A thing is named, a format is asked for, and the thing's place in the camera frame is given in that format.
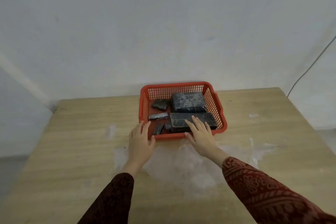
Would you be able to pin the person's right middle finger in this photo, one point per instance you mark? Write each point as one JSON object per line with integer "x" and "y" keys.
{"x": 196, "y": 123}

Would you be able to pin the person's left forearm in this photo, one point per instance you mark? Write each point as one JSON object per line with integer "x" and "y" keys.
{"x": 112, "y": 197}

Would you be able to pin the person's right little finger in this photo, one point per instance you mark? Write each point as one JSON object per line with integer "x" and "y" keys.
{"x": 209, "y": 129}

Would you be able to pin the red plastic mesh basket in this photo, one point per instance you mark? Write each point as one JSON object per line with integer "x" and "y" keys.
{"x": 162, "y": 92}

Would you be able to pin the person's left thumb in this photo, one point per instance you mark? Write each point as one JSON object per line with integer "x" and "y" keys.
{"x": 152, "y": 142}

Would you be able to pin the clear plastic sheet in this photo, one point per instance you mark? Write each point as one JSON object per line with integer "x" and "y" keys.
{"x": 181, "y": 168}

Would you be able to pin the person's left little finger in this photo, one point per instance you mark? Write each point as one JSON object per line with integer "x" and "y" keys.
{"x": 130, "y": 136}

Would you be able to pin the narrow black wrapped piece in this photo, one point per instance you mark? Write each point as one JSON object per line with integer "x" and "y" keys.
{"x": 158, "y": 129}

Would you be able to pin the black wrapped chunk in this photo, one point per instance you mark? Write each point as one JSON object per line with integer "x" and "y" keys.
{"x": 160, "y": 104}

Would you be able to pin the person's right thumb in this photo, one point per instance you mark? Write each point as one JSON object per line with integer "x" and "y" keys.
{"x": 189, "y": 137}

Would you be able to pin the person's left hand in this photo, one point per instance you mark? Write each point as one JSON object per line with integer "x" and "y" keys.
{"x": 139, "y": 147}

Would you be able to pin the person's right forearm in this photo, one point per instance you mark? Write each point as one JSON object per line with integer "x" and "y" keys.
{"x": 262, "y": 192}

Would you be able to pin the large black wrapped block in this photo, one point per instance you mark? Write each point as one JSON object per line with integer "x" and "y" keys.
{"x": 188, "y": 102}

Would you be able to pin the person's right hand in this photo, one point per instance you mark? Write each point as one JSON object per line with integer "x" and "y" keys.
{"x": 203, "y": 141}

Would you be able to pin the person's left middle finger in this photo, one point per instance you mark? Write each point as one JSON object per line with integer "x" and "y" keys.
{"x": 140, "y": 128}

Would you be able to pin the flat black wrapped piece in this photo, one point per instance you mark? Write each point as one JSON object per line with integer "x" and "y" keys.
{"x": 158, "y": 116}

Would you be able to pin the white wall conduit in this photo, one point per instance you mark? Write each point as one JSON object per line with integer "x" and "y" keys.
{"x": 23, "y": 80}

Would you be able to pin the long black wrapped block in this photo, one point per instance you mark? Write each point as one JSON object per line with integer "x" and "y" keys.
{"x": 181, "y": 122}

